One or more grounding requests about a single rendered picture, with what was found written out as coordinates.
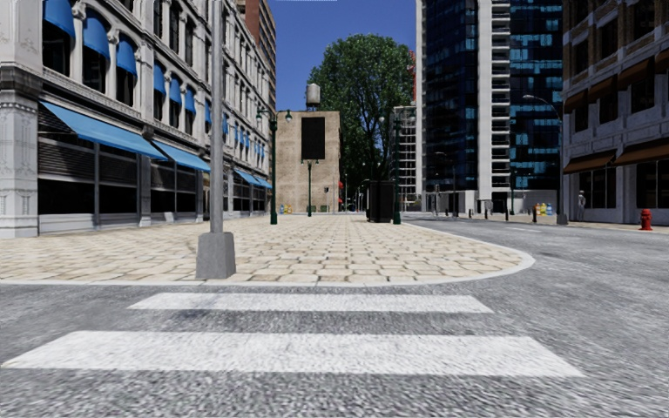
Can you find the tan concrete building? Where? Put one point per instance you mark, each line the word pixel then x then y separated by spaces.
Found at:
pixel 292 177

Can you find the pale concrete building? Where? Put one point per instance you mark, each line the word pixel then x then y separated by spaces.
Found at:
pixel 407 157

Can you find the tree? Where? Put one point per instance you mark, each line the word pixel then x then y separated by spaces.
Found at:
pixel 360 83

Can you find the grey pole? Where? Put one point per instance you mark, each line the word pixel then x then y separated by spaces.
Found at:
pixel 216 157

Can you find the glass tower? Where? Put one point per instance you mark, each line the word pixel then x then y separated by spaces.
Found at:
pixel 470 104

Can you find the red brick building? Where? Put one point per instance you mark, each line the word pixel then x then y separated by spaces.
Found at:
pixel 264 36

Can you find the grey street lamp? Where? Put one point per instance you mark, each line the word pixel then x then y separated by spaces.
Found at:
pixel 560 167

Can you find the person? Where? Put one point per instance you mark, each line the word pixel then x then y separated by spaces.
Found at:
pixel 581 205

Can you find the white stone building blue awnings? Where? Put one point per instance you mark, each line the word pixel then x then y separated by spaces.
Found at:
pixel 104 104

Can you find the tan brick building brown awnings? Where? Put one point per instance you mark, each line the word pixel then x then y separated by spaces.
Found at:
pixel 616 104

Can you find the red fire hydrant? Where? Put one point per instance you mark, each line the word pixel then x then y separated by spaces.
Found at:
pixel 646 220

